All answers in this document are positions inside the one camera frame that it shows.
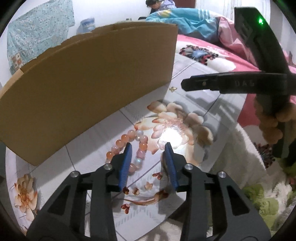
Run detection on teal floral hanging cloth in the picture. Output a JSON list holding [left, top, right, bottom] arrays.
[[7, 1, 75, 74]]

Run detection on brown cardboard box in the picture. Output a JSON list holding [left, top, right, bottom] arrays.
[[1, 21, 178, 166]]

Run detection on pink bead bracelet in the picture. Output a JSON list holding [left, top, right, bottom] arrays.
[[105, 128, 149, 175]]

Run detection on pink floral bed blanket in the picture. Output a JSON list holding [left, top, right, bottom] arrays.
[[174, 34, 296, 167]]

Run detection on right hand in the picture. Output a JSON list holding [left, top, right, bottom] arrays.
[[254, 97, 295, 145]]

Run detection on blue water dispenser bottle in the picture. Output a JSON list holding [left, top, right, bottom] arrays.
[[76, 18, 96, 35]]

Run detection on seated person in background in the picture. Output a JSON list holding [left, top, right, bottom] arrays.
[[145, 0, 176, 11]]

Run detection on blue patterned quilt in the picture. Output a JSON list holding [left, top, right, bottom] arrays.
[[145, 8, 220, 43]]

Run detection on green fluffy sleeve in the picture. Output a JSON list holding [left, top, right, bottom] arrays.
[[242, 161, 295, 235]]

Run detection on pink quilt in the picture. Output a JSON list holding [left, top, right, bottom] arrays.
[[217, 16, 296, 70]]

